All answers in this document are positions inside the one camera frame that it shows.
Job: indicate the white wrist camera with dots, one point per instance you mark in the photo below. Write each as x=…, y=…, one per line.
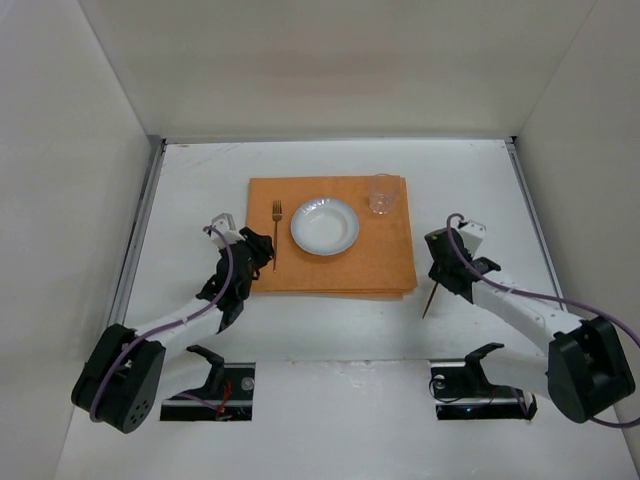
x=472, y=234
x=222, y=227

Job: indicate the right aluminium table rail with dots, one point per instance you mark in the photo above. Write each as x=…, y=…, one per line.
x=511, y=147

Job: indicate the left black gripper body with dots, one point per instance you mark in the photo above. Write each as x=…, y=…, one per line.
x=255, y=245

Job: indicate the left aluminium table rail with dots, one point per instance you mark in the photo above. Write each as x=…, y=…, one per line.
x=117, y=311

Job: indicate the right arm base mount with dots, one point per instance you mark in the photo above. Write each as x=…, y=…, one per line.
x=460, y=395

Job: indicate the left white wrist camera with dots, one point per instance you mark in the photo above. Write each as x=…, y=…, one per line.
x=222, y=227

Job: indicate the white paper plate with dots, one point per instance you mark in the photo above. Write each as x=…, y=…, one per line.
x=325, y=227

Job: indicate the aluminium table rail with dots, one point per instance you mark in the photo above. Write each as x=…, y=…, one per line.
x=117, y=311
x=511, y=147

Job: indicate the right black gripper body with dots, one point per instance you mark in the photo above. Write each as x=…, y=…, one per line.
x=447, y=275

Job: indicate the clear plastic cup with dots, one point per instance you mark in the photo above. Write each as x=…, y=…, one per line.
x=383, y=192

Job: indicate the orange cloth napkin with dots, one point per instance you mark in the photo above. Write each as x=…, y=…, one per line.
x=379, y=264

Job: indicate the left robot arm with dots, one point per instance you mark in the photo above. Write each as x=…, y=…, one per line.
x=130, y=368

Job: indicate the copper spoon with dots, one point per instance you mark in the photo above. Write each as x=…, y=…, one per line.
x=430, y=299

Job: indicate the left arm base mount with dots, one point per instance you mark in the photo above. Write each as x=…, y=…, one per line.
x=229, y=399

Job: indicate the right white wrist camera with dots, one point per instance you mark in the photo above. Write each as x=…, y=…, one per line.
x=472, y=234

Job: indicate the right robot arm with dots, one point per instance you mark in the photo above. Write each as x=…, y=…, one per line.
x=586, y=370

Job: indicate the copper fork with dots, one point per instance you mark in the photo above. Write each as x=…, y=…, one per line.
x=277, y=214

